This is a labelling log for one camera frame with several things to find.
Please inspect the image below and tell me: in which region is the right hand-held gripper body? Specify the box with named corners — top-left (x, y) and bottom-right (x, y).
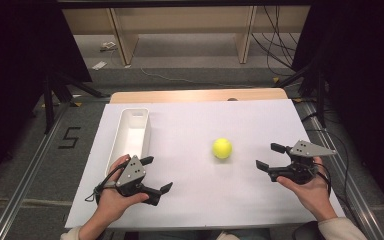
top-left (267, 139), bottom-right (338, 186)

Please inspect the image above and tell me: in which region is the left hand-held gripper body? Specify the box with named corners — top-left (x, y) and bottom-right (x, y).
top-left (114, 155), bottom-right (152, 198)

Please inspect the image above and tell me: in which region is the white plastic bin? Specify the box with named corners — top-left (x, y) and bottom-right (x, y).
top-left (104, 107), bottom-right (152, 178)

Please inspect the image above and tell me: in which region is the yellow tennis ball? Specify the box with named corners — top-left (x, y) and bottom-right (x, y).
top-left (211, 137), bottom-right (233, 160)

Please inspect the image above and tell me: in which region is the person's right hand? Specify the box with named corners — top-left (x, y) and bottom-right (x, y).
top-left (275, 156), bottom-right (339, 223)

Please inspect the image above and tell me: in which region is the person's left hand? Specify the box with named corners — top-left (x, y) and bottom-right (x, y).
top-left (94, 153), bottom-right (150, 222)

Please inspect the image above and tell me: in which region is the white foam board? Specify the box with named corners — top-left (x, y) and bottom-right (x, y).
top-left (64, 99), bottom-right (347, 230)

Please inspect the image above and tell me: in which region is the black metal stand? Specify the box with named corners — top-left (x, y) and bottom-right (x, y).
top-left (41, 71), bottom-right (111, 135)
top-left (276, 63), bottom-right (328, 128)

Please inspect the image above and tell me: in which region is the black curtain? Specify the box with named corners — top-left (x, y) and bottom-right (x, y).
top-left (0, 0), bottom-right (93, 198)
top-left (291, 0), bottom-right (384, 214)

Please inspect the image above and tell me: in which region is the white paper scrap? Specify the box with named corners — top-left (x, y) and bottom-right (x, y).
top-left (91, 60), bottom-right (109, 71)

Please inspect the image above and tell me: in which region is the small white floor device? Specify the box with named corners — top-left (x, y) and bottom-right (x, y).
top-left (99, 40), bottom-right (119, 53)

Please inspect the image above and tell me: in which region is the wooden shelf unit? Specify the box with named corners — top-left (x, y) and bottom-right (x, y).
top-left (61, 5), bottom-right (311, 66)

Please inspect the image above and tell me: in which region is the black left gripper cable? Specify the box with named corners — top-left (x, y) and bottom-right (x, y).
top-left (84, 159), bottom-right (131, 205)

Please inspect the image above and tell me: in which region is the thin black floor cable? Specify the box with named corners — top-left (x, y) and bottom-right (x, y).
top-left (301, 111), bottom-right (352, 209)

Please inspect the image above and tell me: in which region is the metal floor rail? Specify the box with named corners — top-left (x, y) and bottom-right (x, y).
top-left (0, 102), bottom-right (72, 240)
top-left (299, 100), bottom-right (384, 240)

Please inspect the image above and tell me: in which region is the white floor cable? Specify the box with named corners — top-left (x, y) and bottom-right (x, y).
top-left (139, 66), bottom-right (258, 90)

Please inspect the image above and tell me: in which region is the bundle of black cables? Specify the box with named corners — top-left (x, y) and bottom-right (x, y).
top-left (251, 5), bottom-right (302, 77)

